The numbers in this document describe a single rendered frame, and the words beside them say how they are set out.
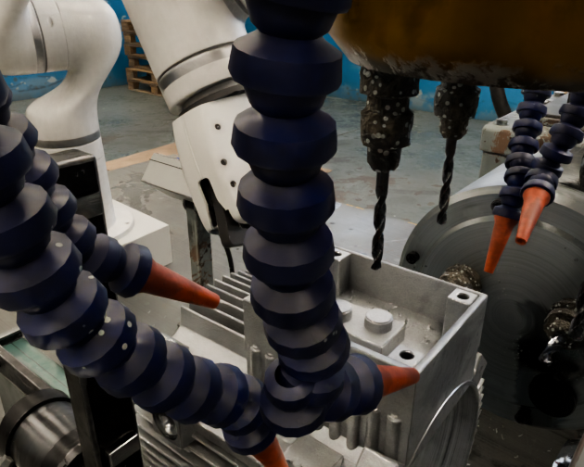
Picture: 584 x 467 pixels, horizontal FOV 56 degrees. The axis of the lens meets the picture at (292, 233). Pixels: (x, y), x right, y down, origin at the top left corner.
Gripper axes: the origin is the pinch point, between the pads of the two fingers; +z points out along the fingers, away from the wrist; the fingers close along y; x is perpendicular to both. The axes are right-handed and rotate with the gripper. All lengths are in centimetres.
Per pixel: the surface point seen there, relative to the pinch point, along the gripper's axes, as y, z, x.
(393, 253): -63, 14, -36
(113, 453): 20.1, 3.8, 1.5
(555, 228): -15.2, 5.3, 15.9
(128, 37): -412, -274, -554
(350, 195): -266, 11, -200
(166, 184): -15.5, -14.4, -34.4
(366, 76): 10.9, -9.5, 20.7
